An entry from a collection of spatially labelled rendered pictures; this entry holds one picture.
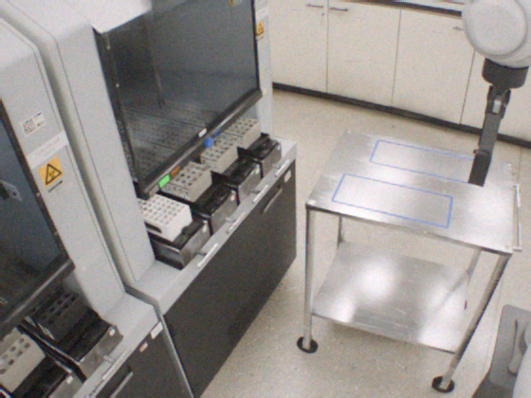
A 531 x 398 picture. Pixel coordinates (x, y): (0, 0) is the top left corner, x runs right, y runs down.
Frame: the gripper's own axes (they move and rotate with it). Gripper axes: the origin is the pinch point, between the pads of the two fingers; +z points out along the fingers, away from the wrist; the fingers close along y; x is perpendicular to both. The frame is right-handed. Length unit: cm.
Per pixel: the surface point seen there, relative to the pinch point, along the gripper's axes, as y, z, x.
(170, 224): -13, 34, 70
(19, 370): -66, 35, 74
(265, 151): 34, 38, 67
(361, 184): 30, 38, 32
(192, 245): -11, 42, 66
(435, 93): 218, 93, 38
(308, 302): 15, 84, 42
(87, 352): -53, 40, 67
